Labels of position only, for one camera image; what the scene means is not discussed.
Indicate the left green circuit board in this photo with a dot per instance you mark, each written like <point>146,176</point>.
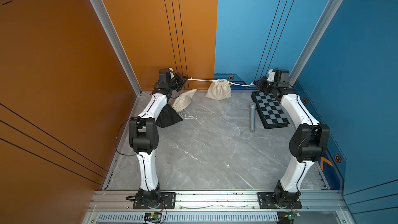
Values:
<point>152,217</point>

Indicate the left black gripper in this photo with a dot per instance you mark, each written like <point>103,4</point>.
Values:
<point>179,78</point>

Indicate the beige printed drawstring pouch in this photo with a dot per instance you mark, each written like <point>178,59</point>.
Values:
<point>219,89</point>

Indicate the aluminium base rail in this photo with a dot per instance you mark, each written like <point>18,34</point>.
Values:
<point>218,207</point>

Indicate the folded checkered chess board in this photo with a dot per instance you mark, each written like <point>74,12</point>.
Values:
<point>269,110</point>

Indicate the grey microphone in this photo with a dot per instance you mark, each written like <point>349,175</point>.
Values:
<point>252,116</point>

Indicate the black drawstring pouch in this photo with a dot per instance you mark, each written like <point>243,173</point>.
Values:
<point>167,117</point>

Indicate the right green circuit board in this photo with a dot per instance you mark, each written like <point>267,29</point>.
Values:
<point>287,218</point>

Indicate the green circuit board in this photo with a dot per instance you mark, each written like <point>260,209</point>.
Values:
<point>152,217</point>
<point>287,218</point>

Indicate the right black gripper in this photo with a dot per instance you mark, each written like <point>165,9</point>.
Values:
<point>260,83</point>

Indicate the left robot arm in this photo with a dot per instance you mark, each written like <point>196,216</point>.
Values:
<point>144,136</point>

